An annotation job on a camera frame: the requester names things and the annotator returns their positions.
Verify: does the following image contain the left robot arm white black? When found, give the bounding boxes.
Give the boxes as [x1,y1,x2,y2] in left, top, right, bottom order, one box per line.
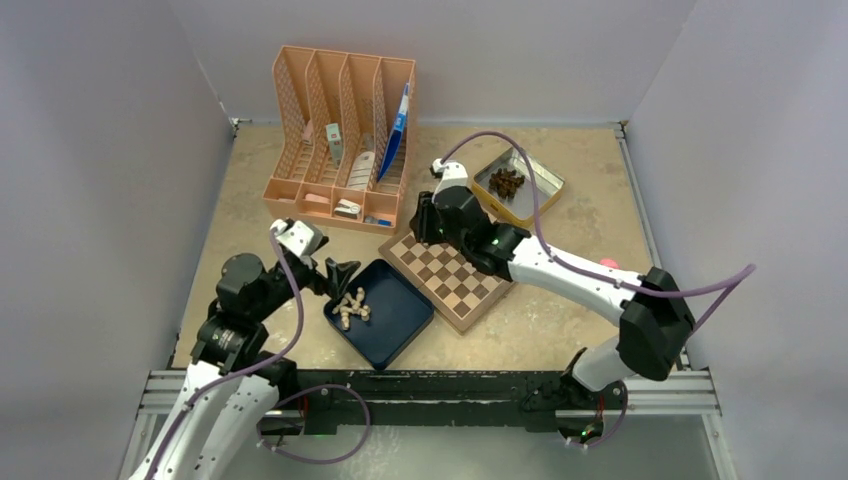
[132,253,360,479]

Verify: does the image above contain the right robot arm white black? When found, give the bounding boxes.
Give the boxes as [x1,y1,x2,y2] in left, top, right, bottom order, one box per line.
[410,186,694,407]

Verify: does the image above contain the pile of light chess pieces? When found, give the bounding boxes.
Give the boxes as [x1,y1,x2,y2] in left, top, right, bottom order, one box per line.
[331,287,371,331]

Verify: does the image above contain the pile of dark chess pieces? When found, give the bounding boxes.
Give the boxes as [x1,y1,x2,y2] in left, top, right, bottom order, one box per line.
[488,168,525,201]

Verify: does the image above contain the wooden chess board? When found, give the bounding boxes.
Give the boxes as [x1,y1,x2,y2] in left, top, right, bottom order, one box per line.
[378,231,512,335]

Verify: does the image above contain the yellow metal tin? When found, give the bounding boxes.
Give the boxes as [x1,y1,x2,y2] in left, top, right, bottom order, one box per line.
[471,147,565,228]

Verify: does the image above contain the white stapler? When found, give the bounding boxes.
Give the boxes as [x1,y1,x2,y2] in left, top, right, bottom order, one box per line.
[333,199,362,220]

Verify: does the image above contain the dark blue tray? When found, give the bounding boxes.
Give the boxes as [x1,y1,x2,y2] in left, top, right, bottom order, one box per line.
[323,259,435,370]

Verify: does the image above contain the pink eraser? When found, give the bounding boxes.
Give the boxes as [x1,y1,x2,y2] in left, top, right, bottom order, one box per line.
[303,193,330,204]

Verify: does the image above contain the white labelled tube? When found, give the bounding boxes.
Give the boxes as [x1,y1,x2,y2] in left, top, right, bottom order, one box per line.
[346,151,376,190]

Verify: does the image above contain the blue folder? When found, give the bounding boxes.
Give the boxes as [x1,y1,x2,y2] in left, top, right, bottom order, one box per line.
[377,82,410,182]

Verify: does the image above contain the green white small box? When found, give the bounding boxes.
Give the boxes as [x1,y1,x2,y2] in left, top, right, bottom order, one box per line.
[325,123,344,168]

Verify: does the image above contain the pink plastic desk organizer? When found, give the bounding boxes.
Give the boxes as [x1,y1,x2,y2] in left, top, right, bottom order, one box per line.
[263,46,418,235]

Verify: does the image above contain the pink capped small bottle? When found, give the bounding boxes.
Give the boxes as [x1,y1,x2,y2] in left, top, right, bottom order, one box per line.
[600,258,620,269]

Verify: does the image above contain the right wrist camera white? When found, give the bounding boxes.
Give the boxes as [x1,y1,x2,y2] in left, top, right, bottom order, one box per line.
[430,158,468,196]

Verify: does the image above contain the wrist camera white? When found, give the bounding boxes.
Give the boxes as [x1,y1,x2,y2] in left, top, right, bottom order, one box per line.
[430,158,468,196]
[269,218,329,263]

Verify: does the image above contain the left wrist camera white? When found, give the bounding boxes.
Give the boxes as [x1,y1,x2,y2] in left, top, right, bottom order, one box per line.
[269,218,329,263]

